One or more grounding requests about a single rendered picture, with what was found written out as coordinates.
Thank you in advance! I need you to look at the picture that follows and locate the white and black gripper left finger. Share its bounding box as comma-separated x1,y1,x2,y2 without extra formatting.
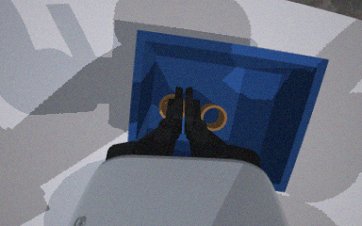
106,87,183,160

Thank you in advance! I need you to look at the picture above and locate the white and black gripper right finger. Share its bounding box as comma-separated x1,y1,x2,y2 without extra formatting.
184,87,260,168

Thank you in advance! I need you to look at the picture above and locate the blue crate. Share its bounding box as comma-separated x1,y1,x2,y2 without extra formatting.
127,30,329,192

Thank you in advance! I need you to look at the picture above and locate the bronze bushing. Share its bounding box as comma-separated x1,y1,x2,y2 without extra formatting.
201,104,227,131
159,94,185,119

